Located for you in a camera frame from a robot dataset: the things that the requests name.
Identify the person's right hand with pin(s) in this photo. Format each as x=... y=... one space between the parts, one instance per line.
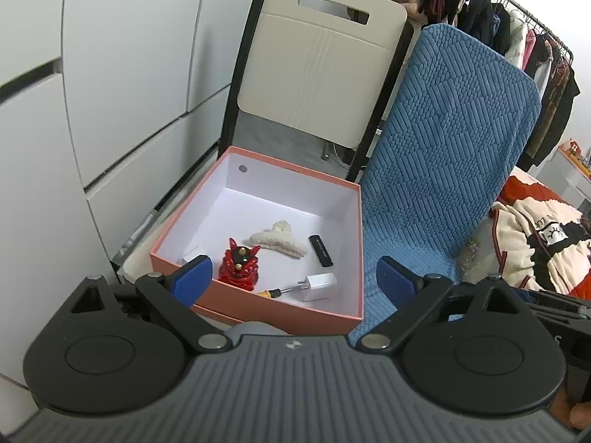
x=577 y=417

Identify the blue quilted blanket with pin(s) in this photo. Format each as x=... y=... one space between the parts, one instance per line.
x=438 y=147

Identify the pink cardboard box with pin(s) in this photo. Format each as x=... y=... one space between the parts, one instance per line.
x=277 y=203

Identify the row of hanging clothes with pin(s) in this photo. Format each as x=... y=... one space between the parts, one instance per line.
x=480 y=14

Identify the white wardrobe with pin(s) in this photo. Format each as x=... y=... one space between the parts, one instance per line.
x=115 y=78

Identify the beige folding chair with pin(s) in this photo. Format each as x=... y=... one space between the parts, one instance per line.
x=323 y=55

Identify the black metal clothes rack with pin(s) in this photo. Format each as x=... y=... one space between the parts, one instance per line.
x=531 y=21

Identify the red and cream printed blanket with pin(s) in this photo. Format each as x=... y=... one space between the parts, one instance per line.
x=521 y=230

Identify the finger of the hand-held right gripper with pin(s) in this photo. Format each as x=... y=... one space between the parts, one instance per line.
x=561 y=307

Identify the white charger plug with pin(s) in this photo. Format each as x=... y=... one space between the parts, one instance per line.
x=321 y=286
x=191 y=257

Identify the white side table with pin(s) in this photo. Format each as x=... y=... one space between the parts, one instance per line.
x=572 y=170

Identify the red lion figurine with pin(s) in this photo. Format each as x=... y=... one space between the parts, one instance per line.
x=238 y=267

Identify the cream fluffy hair claw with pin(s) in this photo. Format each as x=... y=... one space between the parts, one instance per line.
x=281 y=240

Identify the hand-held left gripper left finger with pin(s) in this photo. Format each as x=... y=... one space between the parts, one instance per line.
x=194 y=279

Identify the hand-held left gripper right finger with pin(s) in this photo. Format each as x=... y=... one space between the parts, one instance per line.
x=397 y=281

